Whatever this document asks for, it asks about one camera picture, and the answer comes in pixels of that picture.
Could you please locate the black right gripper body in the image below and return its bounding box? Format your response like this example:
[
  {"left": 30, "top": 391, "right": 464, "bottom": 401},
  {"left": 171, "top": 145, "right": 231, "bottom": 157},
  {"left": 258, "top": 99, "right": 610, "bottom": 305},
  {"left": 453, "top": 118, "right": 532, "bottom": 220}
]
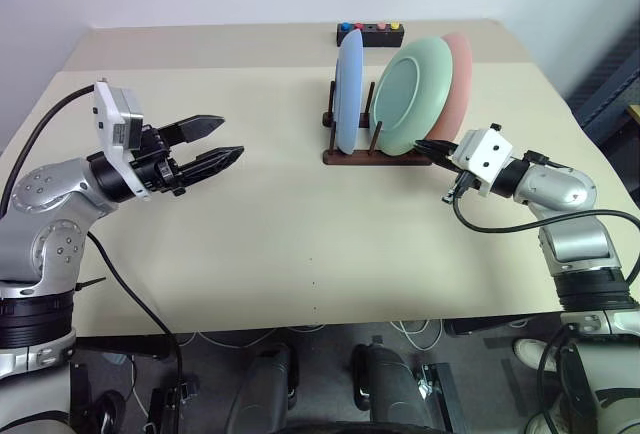
[{"left": 442, "top": 142, "right": 482, "bottom": 204}]

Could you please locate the left gripper smooth black finger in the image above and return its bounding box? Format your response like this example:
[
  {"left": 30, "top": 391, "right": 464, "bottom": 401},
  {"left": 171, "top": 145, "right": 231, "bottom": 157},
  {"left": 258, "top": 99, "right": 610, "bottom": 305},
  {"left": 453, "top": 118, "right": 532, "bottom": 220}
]
[{"left": 158, "top": 114, "right": 225, "bottom": 145}]

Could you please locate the left gripper ribbed black finger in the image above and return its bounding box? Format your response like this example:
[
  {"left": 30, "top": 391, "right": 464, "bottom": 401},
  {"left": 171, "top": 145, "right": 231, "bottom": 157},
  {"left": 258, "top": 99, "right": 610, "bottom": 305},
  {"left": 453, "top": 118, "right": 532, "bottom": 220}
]
[{"left": 174, "top": 145, "right": 246, "bottom": 188}]

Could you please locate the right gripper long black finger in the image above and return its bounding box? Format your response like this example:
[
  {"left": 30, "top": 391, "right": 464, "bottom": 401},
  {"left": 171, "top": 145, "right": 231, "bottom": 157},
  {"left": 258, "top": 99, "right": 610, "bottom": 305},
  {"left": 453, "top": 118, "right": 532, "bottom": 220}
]
[{"left": 423, "top": 149, "right": 460, "bottom": 174}]

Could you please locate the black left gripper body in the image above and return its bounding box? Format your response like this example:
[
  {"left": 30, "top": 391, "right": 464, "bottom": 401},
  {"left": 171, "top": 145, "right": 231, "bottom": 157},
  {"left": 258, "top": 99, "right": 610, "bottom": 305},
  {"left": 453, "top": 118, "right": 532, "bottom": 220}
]
[{"left": 130, "top": 123, "right": 189, "bottom": 199}]

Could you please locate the right gripper short black finger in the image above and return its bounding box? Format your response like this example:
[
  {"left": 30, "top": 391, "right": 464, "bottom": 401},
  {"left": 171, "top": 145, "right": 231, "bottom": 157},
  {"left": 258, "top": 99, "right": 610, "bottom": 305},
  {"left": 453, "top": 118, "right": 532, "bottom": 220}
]
[{"left": 414, "top": 137, "right": 456, "bottom": 156}]

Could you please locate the green plate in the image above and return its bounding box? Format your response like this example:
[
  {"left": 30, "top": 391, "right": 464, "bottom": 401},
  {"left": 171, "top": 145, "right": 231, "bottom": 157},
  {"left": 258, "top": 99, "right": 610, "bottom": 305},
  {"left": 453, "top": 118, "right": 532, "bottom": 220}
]
[{"left": 373, "top": 37, "right": 455, "bottom": 158}]

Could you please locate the pink plate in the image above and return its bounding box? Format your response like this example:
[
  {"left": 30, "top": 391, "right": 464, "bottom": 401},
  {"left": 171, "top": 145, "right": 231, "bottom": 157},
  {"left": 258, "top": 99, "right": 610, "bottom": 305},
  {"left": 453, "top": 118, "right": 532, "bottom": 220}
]
[{"left": 427, "top": 32, "right": 474, "bottom": 144}]

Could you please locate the blue plate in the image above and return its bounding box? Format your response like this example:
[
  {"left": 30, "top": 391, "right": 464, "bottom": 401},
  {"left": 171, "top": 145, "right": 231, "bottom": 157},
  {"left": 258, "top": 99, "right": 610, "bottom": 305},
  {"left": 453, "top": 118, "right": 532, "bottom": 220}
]
[{"left": 332, "top": 29, "right": 365, "bottom": 156}]

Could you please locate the wooden dish rack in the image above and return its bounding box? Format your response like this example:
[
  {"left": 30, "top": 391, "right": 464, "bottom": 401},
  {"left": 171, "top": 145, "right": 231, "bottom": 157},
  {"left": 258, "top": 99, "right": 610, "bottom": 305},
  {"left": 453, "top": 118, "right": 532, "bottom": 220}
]
[{"left": 322, "top": 79, "right": 434, "bottom": 168}]

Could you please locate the black box with coloured buttons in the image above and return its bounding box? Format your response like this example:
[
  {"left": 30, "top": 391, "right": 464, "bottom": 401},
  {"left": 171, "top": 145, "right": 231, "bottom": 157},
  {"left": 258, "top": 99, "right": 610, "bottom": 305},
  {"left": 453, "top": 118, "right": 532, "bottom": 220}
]
[{"left": 335, "top": 21, "right": 405, "bottom": 49}]

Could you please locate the dark blue ribbed panel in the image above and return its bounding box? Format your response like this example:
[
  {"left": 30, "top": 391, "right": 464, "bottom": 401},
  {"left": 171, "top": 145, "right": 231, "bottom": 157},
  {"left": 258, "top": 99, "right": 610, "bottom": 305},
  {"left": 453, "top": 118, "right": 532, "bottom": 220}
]
[{"left": 564, "top": 13, "right": 640, "bottom": 143}]

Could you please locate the white shoe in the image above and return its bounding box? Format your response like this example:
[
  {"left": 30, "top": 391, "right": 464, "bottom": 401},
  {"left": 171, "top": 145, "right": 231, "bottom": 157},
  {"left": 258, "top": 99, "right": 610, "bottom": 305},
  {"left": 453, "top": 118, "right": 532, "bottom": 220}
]
[{"left": 513, "top": 337, "right": 559, "bottom": 374}]

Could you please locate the dark rounded shape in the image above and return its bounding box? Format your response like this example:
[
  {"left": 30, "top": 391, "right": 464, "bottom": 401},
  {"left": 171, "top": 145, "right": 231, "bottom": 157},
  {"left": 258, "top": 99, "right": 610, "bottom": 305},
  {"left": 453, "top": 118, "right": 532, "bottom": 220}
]
[
  {"left": 352, "top": 336, "right": 436, "bottom": 425},
  {"left": 234, "top": 343, "right": 294, "bottom": 428}
]

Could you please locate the black metal floor stand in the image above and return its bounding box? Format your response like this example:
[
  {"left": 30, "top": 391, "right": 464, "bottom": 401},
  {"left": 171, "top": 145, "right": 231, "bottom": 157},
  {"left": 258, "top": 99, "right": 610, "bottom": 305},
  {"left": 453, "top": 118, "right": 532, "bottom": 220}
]
[
  {"left": 414, "top": 362, "right": 466, "bottom": 434},
  {"left": 147, "top": 378, "right": 201, "bottom": 434}
]

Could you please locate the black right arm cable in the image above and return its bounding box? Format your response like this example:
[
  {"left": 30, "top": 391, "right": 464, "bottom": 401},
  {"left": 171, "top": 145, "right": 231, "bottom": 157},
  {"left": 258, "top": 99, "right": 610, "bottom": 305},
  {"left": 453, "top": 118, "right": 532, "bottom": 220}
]
[{"left": 452, "top": 183, "right": 640, "bottom": 288}]

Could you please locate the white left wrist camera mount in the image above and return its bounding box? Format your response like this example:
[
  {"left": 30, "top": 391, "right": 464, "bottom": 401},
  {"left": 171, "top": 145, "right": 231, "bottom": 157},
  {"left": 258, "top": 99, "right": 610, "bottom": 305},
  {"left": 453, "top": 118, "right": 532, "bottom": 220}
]
[{"left": 93, "top": 81, "right": 153, "bottom": 203}]

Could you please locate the black table frame bar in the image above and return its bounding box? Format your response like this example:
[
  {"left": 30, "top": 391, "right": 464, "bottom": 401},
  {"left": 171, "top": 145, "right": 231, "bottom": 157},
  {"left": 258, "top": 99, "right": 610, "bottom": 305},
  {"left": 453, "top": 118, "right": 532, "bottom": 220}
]
[
  {"left": 443, "top": 316, "right": 531, "bottom": 339},
  {"left": 74, "top": 336, "right": 169, "bottom": 361}
]

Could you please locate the white floor cable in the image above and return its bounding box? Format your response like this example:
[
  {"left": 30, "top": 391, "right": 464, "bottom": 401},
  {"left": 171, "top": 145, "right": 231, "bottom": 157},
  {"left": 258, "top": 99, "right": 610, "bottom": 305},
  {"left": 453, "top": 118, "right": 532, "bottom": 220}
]
[
  {"left": 189, "top": 323, "right": 326, "bottom": 350},
  {"left": 389, "top": 319, "right": 446, "bottom": 352}
]

